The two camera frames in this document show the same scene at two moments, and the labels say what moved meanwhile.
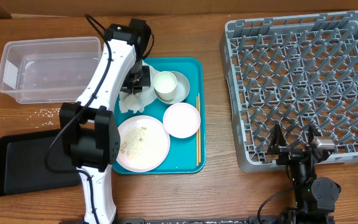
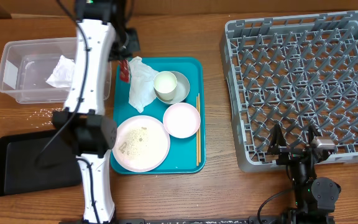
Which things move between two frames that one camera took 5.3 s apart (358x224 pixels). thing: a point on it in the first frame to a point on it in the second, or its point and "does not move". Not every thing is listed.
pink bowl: x=181 y=121 does not move
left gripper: x=145 y=81 to x=134 y=45
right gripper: x=277 y=145 does not move
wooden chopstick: x=199 y=129 does not move
